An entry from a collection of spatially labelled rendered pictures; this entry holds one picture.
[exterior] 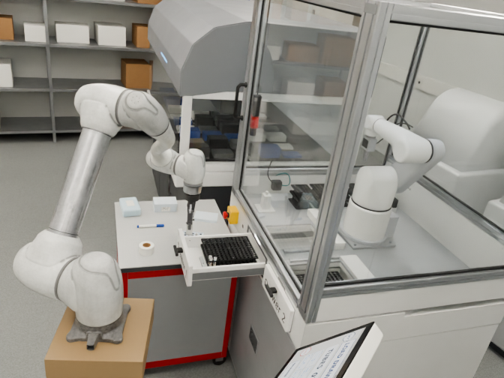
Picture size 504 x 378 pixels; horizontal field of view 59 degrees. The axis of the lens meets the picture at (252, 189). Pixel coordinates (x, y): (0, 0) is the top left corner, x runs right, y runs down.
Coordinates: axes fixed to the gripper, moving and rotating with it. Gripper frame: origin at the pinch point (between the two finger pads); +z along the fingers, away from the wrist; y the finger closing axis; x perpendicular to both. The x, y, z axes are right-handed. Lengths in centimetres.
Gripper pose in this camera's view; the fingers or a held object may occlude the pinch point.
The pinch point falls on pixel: (189, 227)
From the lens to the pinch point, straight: 224.5
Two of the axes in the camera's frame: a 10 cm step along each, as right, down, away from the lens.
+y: -0.2, -4.4, 9.0
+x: -9.9, -1.0, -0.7
